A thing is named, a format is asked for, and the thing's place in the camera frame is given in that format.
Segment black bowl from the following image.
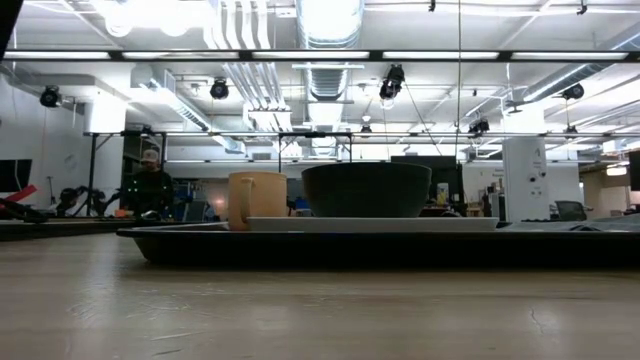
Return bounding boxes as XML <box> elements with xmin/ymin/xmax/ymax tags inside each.
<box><xmin>300</xmin><ymin>161</ymin><xmax>433</xmax><ymax>219</ymax></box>

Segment orange plastic mug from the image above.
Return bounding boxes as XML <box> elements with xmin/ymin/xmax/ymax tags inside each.
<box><xmin>227</xmin><ymin>171</ymin><xmax>289</xmax><ymax>232</ymax></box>

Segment white round plate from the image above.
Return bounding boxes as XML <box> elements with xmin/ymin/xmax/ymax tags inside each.
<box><xmin>246</xmin><ymin>215</ymin><xmax>500</xmax><ymax>233</ymax></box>

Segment black plastic serving tray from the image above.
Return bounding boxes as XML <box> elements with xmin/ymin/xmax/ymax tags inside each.
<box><xmin>115</xmin><ymin>221</ymin><xmax>640</xmax><ymax>269</ymax></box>

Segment black desk monitor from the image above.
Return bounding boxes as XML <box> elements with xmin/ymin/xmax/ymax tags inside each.
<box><xmin>389</xmin><ymin>154</ymin><xmax>464</xmax><ymax>204</ymax></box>

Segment black overhead light bar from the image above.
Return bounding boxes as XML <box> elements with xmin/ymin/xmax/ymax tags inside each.
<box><xmin>0</xmin><ymin>0</ymin><xmax>640</xmax><ymax>65</ymax></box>

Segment white ceiling pipes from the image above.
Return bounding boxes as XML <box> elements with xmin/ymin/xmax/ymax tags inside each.
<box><xmin>203</xmin><ymin>0</ymin><xmax>295</xmax><ymax>132</ymax></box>

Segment person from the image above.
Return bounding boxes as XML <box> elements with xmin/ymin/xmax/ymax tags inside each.
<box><xmin>119</xmin><ymin>148</ymin><xmax>176</xmax><ymax>221</ymax></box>

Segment white pillar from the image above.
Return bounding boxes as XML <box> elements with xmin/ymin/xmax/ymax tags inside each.
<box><xmin>501</xmin><ymin>107</ymin><xmax>551</xmax><ymax>223</ymax></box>

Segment black office chair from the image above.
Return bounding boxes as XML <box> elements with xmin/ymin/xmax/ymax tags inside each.
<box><xmin>553</xmin><ymin>199</ymin><xmax>590</xmax><ymax>222</ymax></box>

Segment red bar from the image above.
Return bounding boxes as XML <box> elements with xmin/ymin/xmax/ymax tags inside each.
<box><xmin>0</xmin><ymin>183</ymin><xmax>39</xmax><ymax>204</ymax></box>

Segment silver ventilation duct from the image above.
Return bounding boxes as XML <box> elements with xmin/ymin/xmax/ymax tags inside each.
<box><xmin>294</xmin><ymin>0</ymin><xmax>366</xmax><ymax>161</ymax></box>

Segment black workstation frame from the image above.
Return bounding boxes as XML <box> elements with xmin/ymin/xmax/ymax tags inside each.
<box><xmin>82</xmin><ymin>129</ymin><xmax>354</xmax><ymax>217</ymax></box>

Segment black wall monitor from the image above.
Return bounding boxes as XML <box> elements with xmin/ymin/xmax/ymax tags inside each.
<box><xmin>0</xmin><ymin>158</ymin><xmax>34</xmax><ymax>194</ymax></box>

